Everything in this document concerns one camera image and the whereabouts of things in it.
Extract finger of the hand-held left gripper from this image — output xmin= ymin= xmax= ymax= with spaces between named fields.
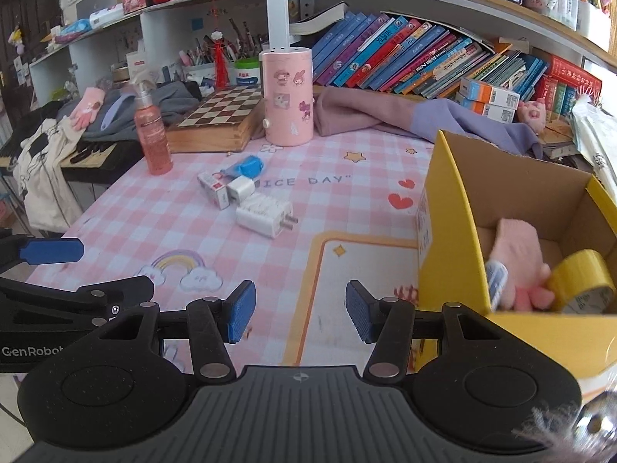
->
xmin=0 ymin=274 xmax=156 ymax=329
xmin=0 ymin=229 xmax=85 ymax=275

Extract pink pig plush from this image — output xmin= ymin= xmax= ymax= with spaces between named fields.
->
xmin=517 ymin=97 xmax=548 ymax=133

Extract silver printed packet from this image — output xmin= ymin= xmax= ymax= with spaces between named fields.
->
xmin=484 ymin=259 xmax=509 ymax=310

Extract grey cloth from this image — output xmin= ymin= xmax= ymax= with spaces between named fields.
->
xmin=55 ymin=79 xmax=203 ymax=143

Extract white jar green lid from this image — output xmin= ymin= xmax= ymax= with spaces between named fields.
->
xmin=234 ymin=56 xmax=262 ymax=86

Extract small white charger plug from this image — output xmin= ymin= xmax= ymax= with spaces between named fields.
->
xmin=226 ymin=176 xmax=261 ymax=203

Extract thick red dictionary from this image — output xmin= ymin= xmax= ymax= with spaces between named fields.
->
xmin=547 ymin=54 xmax=603 ymax=102

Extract blue tissue pack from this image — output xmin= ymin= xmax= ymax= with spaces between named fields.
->
xmin=53 ymin=19 xmax=92 ymax=44

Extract grey furry tuft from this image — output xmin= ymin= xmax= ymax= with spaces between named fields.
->
xmin=511 ymin=390 xmax=617 ymax=463

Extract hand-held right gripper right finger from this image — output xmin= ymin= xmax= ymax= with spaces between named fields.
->
xmin=346 ymin=280 xmax=509 ymax=381

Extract pink checked tablecloth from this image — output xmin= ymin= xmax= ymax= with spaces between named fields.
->
xmin=24 ymin=125 xmax=435 ymax=367

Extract white printed tote bag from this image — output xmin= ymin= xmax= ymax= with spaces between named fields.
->
xmin=12 ymin=116 xmax=85 ymax=232

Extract fluffy pink glove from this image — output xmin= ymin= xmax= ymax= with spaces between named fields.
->
xmin=489 ymin=218 xmax=555 ymax=312

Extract white storage box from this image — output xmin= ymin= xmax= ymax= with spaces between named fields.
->
xmin=576 ymin=0 xmax=613 ymax=39

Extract white and wood shelf unit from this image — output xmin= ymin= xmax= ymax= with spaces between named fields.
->
xmin=29 ymin=0 xmax=617 ymax=121

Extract purple and pink cloth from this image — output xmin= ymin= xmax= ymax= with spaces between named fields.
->
xmin=312 ymin=86 xmax=545 ymax=160

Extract yellow cardboard box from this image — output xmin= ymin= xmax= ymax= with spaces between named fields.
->
xmin=415 ymin=128 xmax=617 ymax=396

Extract large white charger plug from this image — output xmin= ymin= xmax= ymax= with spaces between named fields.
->
xmin=235 ymin=192 xmax=300 ymax=239

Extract blue bottle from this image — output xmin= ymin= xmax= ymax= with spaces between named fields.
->
xmin=212 ymin=154 xmax=265 ymax=181

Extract red tassel ornament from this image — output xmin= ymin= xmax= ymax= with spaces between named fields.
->
xmin=209 ymin=31 xmax=229 ymax=88

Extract orange and blue carton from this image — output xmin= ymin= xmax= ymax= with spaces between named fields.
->
xmin=458 ymin=77 xmax=521 ymax=105
xmin=463 ymin=99 xmax=519 ymax=123

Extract row of colourful books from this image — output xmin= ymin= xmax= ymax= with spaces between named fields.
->
xmin=311 ymin=10 xmax=550 ymax=100

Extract pink knitted glove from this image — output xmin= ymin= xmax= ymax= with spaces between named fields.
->
xmin=70 ymin=87 xmax=106 ymax=130

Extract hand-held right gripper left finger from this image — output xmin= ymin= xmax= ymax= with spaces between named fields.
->
xmin=94 ymin=280 xmax=257 ymax=381

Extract standing red books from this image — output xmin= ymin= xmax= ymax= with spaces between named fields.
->
xmin=533 ymin=77 xmax=584 ymax=121

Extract bunch of pens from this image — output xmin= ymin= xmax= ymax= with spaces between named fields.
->
xmin=178 ymin=19 xmax=271 ymax=66

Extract wooden chessboard box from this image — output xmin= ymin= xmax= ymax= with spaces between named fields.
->
xmin=165 ymin=84 xmax=266 ymax=154

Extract pink spray bottle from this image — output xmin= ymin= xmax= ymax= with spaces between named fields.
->
xmin=130 ymin=79 xmax=173 ymax=176

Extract small white red-label box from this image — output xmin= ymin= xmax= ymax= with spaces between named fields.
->
xmin=197 ymin=171 xmax=231 ymax=210

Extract yellow tape roll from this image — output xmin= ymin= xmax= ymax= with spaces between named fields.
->
xmin=547 ymin=249 xmax=617 ymax=314

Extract translucent storage box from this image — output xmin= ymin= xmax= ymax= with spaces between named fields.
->
xmin=525 ymin=0 xmax=579 ymax=30

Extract pink sticker cylinder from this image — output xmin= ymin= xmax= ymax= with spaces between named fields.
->
xmin=260 ymin=47 xmax=315 ymax=147

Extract white tissue pack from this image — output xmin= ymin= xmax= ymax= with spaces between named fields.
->
xmin=89 ymin=4 xmax=125 ymax=27

